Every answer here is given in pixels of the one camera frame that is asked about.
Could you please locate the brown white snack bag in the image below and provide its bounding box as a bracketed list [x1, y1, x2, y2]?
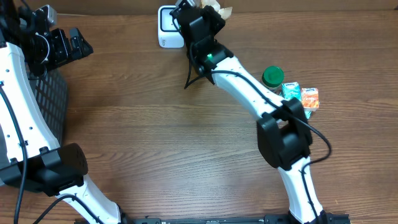
[200, 0, 233, 20]

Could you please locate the orange tissue pack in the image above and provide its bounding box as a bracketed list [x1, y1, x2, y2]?
[301, 88, 320, 111]

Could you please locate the green lidded jar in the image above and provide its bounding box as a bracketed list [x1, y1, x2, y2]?
[262, 66, 284, 94]

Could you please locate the white barcode scanner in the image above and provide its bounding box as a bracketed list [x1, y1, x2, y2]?
[157, 5, 185, 49]

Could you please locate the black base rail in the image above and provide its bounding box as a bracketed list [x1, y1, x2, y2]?
[74, 213, 352, 224]

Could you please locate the teal tissue pack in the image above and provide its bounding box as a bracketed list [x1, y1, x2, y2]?
[280, 82, 312, 119]

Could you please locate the grey plastic basket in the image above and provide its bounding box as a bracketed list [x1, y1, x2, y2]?
[0, 67, 68, 187]

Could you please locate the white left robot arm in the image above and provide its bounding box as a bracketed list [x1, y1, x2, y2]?
[1, 1, 126, 223]

